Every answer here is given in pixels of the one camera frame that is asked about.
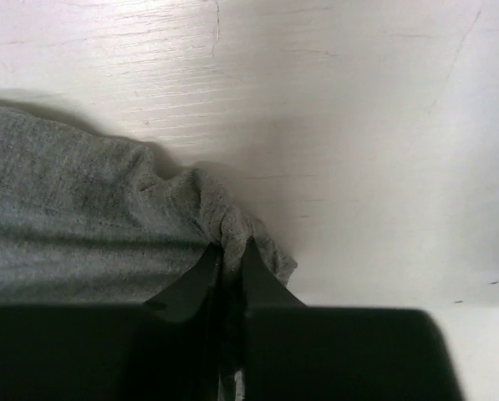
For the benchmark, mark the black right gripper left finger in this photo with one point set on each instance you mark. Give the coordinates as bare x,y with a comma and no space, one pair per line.
165,348

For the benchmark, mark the grey drawstring shorts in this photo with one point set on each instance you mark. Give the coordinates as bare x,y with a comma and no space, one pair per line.
86,218

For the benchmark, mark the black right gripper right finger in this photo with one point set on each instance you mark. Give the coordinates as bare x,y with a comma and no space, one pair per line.
295,352

